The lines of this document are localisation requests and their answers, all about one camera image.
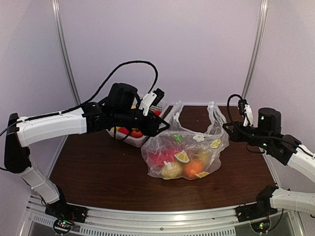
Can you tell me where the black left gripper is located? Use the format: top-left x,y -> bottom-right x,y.
113,109 -> 170,137

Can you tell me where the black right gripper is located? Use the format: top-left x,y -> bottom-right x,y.
223,121 -> 272,150

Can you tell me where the clear printed plastic bag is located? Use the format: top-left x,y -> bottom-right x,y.
141,101 -> 229,180

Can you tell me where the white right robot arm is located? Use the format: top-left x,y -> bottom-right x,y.
223,104 -> 315,217

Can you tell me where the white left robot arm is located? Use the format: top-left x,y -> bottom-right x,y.
3,83 -> 169,218

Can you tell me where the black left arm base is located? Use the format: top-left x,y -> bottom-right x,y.
41,186 -> 88,236

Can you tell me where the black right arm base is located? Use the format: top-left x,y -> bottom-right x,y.
235,186 -> 278,235

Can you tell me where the red fruit in basket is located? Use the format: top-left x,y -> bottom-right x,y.
154,110 -> 161,116

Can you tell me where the pink fruit in bag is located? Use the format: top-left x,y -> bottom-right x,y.
148,151 -> 175,168

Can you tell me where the orange fruit in bag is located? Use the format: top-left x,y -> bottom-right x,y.
184,160 -> 204,179

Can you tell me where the white perforated plastic basket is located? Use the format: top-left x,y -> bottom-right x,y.
115,100 -> 169,148

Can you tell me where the red pomegranate in basket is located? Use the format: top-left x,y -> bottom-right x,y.
131,129 -> 143,138

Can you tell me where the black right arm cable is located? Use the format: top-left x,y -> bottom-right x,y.
226,93 -> 296,153

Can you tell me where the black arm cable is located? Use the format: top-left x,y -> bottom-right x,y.
226,93 -> 296,153
0,60 -> 158,170

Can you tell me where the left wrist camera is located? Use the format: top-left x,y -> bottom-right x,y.
139,88 -> 165,116

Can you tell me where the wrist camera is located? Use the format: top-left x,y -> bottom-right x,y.
238,99 -> 253,127
139,88 -> 165,116

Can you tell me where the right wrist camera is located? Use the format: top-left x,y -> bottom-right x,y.
238,99 -> 253,127

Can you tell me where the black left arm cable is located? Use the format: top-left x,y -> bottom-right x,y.
0,60 -> 158,170

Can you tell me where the right aluminium corner post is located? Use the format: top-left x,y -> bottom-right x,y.
242,0 -> 268,98

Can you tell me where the aluminium corner post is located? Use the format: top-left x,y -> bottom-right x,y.
242,0 -> 268,98
52,0 -> 81,105

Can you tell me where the left aluminium corner post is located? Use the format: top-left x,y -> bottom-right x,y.
52,0 -> 81,105

